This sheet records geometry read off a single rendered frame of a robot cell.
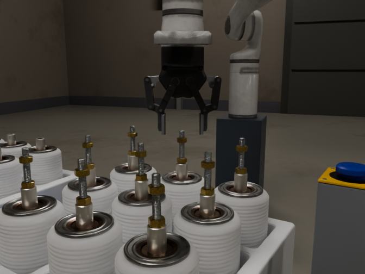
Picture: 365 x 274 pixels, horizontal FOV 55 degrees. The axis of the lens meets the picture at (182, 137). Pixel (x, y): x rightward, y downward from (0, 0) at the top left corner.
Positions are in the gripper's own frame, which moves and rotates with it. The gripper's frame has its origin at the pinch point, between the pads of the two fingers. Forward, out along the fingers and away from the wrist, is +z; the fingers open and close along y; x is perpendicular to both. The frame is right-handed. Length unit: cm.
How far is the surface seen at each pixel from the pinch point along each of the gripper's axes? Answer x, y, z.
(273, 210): -44, -30, 35
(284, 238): 10.1, -16.7, 16.8
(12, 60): -310, 175, -15
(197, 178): 1.0, -2.9, 9.5
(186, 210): 16.2, -0.5, 9.3
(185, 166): 1.2, -0.6, 7.2
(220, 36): -324, -42, -41
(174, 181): 3.6, 1.5, 9.3
